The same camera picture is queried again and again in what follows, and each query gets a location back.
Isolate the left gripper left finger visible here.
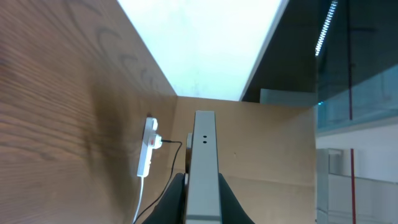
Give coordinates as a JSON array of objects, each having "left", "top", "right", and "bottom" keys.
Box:
[{"left": 142, "top": 173, "right": 185, "bottom": 224}]

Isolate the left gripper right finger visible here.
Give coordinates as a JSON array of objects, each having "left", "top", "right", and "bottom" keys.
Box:
[{"left": 218, "top": 173, "right": 254, "bottom": 224}]

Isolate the white power strip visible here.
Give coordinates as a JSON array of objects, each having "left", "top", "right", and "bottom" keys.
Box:
[{"left": 137, "top": 117, "right": 162, "bottom": 178}]

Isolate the white power strip cord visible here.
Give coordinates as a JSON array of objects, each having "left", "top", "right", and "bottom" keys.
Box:
[{"left": 132, "top": 176, "right": 146, "bottom": 224}]

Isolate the black charger cable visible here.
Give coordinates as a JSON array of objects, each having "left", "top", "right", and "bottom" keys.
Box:
[{"left": 132, "top": 139, "right": 183, "bottom": 224}]

